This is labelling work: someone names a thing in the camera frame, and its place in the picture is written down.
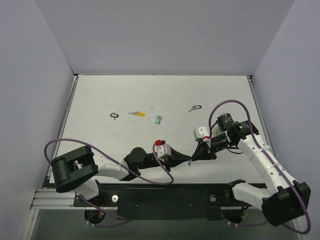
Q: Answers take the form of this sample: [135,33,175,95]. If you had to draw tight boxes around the red keyring with keys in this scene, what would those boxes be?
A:
[212,123,223,137]

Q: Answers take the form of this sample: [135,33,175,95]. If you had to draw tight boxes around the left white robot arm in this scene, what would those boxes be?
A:
[51,144,191,206]

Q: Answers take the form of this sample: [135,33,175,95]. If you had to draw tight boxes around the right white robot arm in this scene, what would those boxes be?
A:
[191,113,311,227]

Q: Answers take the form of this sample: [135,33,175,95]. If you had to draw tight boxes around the key with green tag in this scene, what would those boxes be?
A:
[155,115,163,125]

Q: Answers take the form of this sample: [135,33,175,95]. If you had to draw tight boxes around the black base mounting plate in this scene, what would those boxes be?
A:
[94,182,266,222]

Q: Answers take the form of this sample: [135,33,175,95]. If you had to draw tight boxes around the key with black tag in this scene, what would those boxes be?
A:
[188,105,202,113]

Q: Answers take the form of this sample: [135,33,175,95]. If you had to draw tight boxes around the key with yellow tag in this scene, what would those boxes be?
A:
[129,111,145,117]

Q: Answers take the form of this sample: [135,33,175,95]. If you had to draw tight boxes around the black tag with small key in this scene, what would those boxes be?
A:
[110,112,119,120]

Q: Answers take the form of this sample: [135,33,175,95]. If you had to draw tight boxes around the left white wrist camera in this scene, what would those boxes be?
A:
[155,140,172,160]

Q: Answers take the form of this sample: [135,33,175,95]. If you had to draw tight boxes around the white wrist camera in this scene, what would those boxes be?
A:
[193,126,210,143]
[155,140,172,160]

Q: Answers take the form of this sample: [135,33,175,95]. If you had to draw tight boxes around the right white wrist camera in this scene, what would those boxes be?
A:
[193,126,210,143]

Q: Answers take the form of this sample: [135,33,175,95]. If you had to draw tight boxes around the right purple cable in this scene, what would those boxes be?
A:
[208,99,312,235]

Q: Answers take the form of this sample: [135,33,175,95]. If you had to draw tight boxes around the purple cable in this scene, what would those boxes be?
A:
[44,138,175,185]
[208,99,312,235]

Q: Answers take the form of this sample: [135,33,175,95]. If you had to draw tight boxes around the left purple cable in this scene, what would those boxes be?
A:
[44,138,175,185]

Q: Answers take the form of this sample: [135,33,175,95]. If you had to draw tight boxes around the aluminium frame rail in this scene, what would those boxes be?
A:
[22,184,298,240]

